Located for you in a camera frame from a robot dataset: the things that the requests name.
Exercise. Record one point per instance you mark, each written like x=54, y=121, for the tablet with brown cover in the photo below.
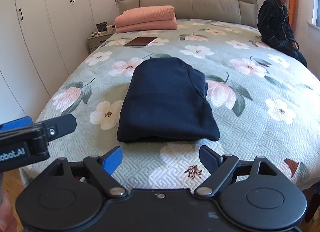
x=141, y=41

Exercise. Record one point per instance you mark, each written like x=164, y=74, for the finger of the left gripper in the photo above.
x=18, y=123
x=59, y=126

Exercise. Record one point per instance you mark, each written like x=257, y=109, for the person's left hand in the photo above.
x=8, y=222

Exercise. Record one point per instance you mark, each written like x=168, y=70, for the folded pink blanket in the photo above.
x=146, y=18

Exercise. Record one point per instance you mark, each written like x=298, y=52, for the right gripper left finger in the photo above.
x=100, y=170

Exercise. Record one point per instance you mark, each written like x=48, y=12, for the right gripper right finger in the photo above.
x=221, y=169

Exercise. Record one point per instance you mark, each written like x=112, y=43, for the white wardrobe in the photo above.
x=42, y=43

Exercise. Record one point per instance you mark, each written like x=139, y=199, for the boy in dark pajamas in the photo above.
x=275, y=29

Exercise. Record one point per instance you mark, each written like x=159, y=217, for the beige bedside table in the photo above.
x=97, y=39

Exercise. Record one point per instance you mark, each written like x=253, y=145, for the navy blue hooded jacket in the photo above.
x=166, y=102

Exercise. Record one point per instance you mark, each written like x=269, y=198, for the small framed picture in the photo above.
x=101, y=27

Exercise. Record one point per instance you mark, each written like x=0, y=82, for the white cup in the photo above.
x=109, y=28

